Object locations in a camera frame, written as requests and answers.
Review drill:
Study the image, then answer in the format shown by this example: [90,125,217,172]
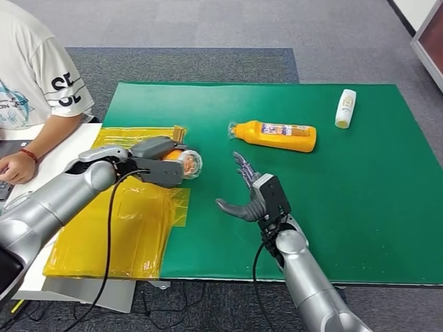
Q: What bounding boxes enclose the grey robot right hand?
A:
[215,151,266,223]

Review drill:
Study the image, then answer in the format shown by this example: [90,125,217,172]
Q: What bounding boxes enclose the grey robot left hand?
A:
[130,136,189,161]

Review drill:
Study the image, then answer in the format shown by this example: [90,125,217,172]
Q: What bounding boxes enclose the orange detergent bottle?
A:
[227,120,317,154]
[162,147,204,181]

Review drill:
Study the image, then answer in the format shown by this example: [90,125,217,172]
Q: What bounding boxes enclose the small white bottle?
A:
[334,89,357,129]

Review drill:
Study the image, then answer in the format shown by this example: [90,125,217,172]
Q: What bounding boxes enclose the yellow film-wrapped board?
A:
[43,125,191,281]

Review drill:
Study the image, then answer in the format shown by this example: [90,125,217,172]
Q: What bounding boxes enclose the green table mat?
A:
[102,82,443,286]

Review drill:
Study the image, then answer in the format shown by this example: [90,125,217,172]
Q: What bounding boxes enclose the person's hand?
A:
[0,151,38,185]

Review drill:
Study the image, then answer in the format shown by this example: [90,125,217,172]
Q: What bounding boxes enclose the person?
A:
[0,0,95,185]

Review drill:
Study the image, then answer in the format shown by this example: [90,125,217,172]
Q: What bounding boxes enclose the dark grey laptop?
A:
[0,139,32,160]

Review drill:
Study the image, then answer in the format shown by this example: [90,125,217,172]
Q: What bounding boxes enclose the white-framed cabinet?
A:
[411,0,443,94]

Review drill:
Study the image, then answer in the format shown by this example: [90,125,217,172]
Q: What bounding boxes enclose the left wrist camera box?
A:
[133,157,185,190]

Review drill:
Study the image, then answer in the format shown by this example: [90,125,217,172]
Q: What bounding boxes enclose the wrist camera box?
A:
[252,173,293,222]
[133,157,185,190]

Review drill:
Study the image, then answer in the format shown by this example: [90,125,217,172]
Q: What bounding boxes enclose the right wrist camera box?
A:
[252,173,293,222]

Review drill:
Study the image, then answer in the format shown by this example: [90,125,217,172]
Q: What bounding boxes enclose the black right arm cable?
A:
[251,240,278,332]

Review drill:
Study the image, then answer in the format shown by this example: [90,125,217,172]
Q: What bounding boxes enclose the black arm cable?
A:
[251,240,278,332]
[62,168,152,332]

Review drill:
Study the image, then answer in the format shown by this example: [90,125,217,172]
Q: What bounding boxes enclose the black floor cables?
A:
[138,283,208,332]

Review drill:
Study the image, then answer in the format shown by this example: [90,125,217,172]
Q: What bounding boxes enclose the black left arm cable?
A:
[62,168,152,332]

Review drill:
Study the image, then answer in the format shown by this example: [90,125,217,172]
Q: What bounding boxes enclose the red bracelet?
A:
[18,147,39,165]

